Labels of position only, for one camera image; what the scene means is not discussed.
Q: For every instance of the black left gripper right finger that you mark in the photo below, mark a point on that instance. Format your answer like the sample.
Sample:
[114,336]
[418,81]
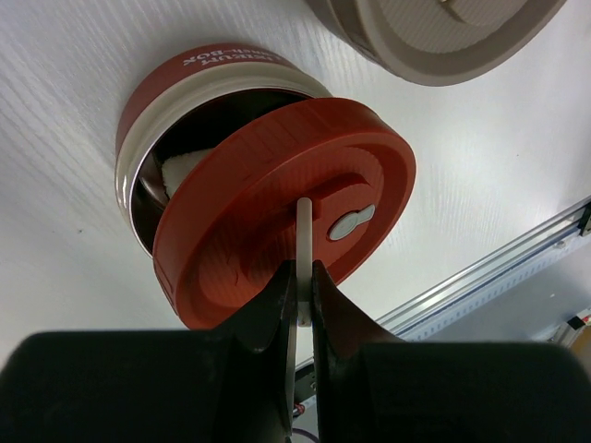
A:
[374,387]

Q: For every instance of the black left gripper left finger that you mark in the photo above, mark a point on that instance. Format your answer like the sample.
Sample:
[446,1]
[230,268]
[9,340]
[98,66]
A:
[233,383]

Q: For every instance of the red round lid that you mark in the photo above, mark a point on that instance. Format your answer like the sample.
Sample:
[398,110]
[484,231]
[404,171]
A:
[232,222]

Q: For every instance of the beige round lid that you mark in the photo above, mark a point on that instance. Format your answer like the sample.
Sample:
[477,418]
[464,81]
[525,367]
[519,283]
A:
[443,43]

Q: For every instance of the beige steel container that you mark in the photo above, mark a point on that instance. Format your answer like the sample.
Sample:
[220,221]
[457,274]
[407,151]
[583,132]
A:
[341,17]

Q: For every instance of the red steel container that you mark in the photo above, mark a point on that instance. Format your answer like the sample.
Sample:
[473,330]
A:
[192,102]

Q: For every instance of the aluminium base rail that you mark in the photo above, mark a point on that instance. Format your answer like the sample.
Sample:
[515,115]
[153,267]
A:
[489,278]

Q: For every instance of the slotted cable duct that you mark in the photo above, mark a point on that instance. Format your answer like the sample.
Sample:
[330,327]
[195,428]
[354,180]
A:
[526,304]

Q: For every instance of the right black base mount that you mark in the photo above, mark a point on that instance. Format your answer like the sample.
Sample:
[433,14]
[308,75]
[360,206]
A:
[584,223]

